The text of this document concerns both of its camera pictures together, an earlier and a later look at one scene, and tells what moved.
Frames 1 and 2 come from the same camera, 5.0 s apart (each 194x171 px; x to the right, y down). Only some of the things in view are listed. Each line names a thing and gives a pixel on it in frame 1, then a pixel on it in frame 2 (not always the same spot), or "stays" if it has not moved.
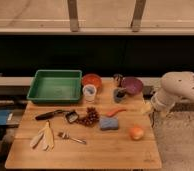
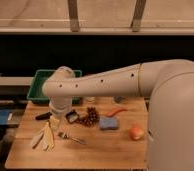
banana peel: x=44 y=138 stays
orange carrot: x=112 y=113 stays
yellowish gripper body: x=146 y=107 -> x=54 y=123
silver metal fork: x=66 y=135 stays
